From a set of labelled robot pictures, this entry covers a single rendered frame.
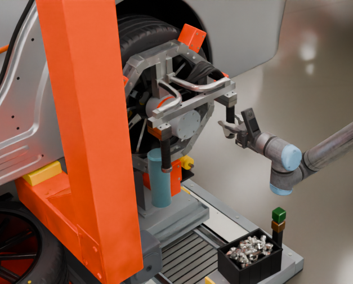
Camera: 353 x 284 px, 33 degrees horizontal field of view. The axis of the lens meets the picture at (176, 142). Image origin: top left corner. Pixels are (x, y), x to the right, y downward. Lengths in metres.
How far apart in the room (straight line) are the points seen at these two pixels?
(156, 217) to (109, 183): 1.01
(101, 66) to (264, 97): 2.65
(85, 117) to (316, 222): 1.79
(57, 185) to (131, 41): 0.64
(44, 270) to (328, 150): 1.15
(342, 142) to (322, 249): 0.98
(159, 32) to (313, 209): 1.40
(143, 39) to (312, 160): 0.81
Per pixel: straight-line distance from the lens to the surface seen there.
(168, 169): 2.29
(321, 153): 2.31
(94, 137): 1.79
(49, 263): 2.36
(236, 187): 3.41
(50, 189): 2.42
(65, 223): 2.25
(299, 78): 4.52
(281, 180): 2.32
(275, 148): 2.27
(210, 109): 2.66
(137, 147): 2.61
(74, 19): 1.61
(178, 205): 2.95
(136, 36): 2.37
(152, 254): 2.50
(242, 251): 2.23
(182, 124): 2.36
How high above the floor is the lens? 2.15
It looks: 35 degrees down
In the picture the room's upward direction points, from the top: 3 degrees counter-clockwise
